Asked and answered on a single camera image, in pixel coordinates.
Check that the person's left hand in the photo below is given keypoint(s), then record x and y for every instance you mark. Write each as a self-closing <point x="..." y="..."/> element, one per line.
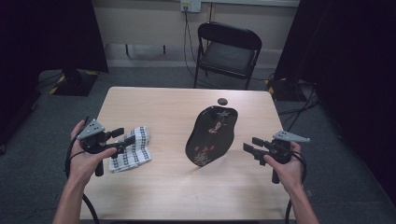
<point x="81" y="165"/>

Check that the black curtain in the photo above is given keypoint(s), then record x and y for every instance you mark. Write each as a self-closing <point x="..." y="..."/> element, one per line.
<point x="351" y="62"/>
<point x="46" y="37"/>

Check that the white wall socket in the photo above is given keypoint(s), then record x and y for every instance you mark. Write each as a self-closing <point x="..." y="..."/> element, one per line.
<point x="190" y="5"/>

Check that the person's right hand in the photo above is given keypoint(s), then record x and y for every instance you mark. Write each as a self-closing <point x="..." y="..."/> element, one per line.
<point x="291" y="174"/>

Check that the black stand base striped tape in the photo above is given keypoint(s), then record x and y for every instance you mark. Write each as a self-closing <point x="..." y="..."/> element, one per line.
<point x="285" y="90"/>
<point x="74" y="84"/>

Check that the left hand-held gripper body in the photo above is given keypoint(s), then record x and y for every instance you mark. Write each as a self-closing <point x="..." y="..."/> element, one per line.
<point x="91" y="130"/>

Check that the dark round table grommet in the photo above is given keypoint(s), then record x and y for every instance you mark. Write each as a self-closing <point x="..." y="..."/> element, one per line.
<point x="222" y="101"/>

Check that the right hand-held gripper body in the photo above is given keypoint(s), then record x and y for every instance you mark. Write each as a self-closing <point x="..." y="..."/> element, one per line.
<point x="281" y="149"/>

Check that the black folding chair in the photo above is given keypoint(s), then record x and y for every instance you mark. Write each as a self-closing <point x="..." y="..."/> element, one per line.
<point x="227" y="56"/>

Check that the black flower-painted lacquer tray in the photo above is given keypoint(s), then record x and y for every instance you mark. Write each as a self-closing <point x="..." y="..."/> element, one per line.
<point x="211" y="140"/>

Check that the white black checkered cloth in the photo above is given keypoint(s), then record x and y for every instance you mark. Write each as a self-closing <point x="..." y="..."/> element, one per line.
<point x="137" y="155"/>

